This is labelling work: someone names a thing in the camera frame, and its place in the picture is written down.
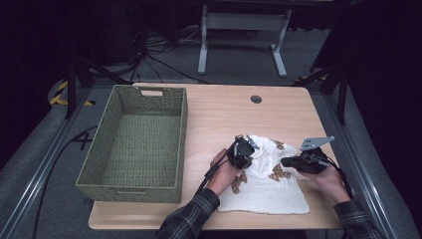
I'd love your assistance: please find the black metal stand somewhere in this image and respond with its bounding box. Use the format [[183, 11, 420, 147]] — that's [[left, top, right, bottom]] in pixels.
[[293, 63, 349, 126], [64, 53, 133, 120]]

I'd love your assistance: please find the long black floor cable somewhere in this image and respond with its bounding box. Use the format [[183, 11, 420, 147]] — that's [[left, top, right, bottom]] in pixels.
[[31, 123, 99, 239]]

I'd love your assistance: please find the hand-held gripper black cable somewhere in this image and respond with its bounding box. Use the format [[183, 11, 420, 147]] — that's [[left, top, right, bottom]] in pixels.
[[193, 133, 245, 198], [322, 158, 354, 202]]

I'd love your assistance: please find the white cloth with brown print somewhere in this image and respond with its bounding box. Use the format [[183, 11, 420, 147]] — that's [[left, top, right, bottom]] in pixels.
[[217, 133, 312, 215]]

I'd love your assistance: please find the white metal desk frame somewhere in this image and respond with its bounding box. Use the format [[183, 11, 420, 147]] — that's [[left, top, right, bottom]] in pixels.
[[197, 4, 293, 79]]

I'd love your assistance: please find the bundle of black floor cables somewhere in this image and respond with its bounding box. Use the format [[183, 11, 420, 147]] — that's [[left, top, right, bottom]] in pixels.
[[128, 26, 210, 86]]

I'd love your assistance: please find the person's left hand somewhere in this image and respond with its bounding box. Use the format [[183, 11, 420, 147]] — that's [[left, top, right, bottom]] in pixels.
[[205, 147, 241, 197]]

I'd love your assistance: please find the person's right hand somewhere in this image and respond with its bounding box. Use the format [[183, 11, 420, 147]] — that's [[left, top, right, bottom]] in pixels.
[[300, 164, 351, 205]]

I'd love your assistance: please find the right hand-held gripper black cable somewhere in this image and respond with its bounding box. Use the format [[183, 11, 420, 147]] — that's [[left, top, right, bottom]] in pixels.
[[322, 158, 354, 202]]

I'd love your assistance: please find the left hand-held gripper black cable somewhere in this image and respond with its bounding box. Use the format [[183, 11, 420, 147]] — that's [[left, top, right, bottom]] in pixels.
[[193, 133, 245, 198]]

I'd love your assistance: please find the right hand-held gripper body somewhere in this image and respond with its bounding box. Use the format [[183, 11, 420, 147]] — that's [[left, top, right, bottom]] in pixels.
[[292, 135, 335, 175]]

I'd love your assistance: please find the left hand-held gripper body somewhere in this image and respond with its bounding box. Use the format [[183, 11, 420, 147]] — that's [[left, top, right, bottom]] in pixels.
[[227, 133, 261, 170]]

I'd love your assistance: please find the green woven basket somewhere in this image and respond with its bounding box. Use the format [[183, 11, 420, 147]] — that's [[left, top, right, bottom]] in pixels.
[[75, 84, 189, 204]]

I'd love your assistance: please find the aluminium rail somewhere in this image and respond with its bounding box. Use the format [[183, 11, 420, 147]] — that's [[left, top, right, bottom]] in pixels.
[[0, 88, 93, 239], [322, 94, 399, 239]]

